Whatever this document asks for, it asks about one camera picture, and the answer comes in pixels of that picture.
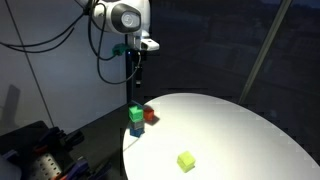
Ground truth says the grey toy block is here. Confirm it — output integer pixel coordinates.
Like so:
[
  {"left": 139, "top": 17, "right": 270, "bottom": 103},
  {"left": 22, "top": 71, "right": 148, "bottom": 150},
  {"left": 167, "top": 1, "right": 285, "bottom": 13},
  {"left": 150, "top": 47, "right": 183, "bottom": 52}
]
[{"left": 130, "top": 118, "right": 146, "bottom": 132}]

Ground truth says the metal partition post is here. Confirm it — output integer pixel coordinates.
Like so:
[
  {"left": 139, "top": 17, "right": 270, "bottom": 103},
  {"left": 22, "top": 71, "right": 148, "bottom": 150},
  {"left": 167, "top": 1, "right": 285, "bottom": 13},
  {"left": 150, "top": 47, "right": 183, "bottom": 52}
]
[{"left": 237, "top": 0, "right": 295, "bottom": 105}]

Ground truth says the orange toy block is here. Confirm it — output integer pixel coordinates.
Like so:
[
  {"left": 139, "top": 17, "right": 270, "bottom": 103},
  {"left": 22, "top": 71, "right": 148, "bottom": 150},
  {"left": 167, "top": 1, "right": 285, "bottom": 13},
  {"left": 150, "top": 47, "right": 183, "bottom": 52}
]
[{"left": 143, "top": 106, "right": 156, "bottom": 122}]

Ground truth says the dark green toy block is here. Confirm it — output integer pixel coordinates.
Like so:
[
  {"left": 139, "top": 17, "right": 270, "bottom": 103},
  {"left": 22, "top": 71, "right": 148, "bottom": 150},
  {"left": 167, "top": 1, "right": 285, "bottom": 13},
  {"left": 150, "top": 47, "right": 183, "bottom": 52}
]
[{"left": 128, "top": 104, "right": 144, "bottom": 122}]

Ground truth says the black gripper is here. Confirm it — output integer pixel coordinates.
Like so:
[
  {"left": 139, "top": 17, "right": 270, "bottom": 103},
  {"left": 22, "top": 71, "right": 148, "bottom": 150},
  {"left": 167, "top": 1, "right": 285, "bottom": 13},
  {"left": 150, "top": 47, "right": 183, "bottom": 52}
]
[{"left": 128, "top": 48, "right": 144, "bottom": 89}]

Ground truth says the blue toy block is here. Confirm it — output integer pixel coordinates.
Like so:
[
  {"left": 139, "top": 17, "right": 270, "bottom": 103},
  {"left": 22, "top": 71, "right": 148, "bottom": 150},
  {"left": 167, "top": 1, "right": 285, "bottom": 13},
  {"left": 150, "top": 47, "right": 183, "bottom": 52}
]
[{"left": 129, "top": 126, "right": 145, "bottom": 138}]

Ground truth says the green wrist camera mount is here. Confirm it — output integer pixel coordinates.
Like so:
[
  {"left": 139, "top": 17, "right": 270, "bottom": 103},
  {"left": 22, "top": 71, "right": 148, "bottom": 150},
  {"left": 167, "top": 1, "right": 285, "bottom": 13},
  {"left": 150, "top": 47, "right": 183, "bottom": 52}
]
[{"left": 111, "top": 42, "right": 130, "bottom": 57}]

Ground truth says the purple handled clamp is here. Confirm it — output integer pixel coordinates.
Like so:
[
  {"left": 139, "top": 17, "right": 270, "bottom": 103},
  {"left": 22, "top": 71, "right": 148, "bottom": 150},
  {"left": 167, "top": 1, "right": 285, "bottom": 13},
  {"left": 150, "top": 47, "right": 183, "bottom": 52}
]
[{"left": 62, "top": 157, "right": 90, "bottom": 180}]

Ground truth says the yellow-green toy block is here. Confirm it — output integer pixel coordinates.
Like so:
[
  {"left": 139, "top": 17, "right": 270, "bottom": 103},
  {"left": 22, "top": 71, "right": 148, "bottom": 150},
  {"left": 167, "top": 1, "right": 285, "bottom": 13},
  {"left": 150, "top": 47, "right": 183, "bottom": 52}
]
[{"left": 176, "top": 150, "right": 197, "bottom": 174}]

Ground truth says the black cable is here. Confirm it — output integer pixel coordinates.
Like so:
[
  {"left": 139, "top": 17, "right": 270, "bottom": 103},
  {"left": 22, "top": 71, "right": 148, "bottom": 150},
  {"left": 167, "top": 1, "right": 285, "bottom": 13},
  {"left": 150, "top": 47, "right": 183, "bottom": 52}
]
[
  {"left": 0, "top": 12, "right": 89, "bottom": 55},
  {"left": 86, "top": 2, "right": 143, "bottom": 85}
]

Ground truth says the dark glass partition panel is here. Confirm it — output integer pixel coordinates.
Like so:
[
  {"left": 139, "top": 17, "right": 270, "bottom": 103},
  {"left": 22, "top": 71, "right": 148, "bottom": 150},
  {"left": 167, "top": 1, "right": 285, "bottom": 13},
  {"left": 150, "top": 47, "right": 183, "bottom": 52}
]
[{"left": 126, "top": 0, "right": 320, "bottom": 154}]

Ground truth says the black spring clamp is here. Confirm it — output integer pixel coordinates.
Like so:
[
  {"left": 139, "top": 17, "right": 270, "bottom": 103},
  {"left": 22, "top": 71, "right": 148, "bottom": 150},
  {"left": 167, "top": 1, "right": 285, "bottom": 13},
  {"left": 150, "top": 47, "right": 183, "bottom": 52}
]
[{"left": 39, "top": 127, "right": 85, "bottom": 152}]

